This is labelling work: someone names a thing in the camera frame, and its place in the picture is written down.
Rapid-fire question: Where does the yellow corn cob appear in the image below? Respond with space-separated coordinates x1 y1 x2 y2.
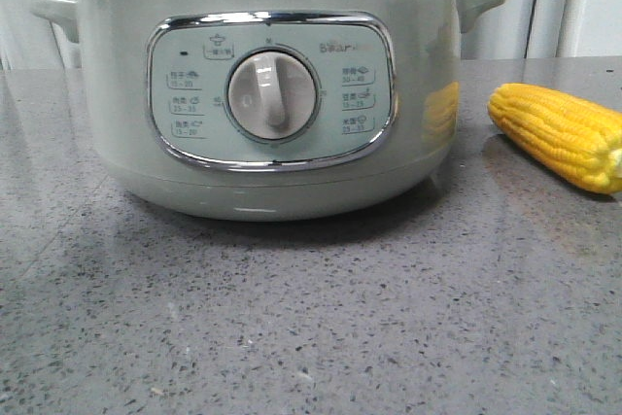
488 83 621 194

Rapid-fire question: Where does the pale green electric pot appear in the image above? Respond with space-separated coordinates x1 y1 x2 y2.
28 0 504 221

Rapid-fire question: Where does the white pot control knob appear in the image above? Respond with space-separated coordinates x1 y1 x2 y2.
227 51 317 140

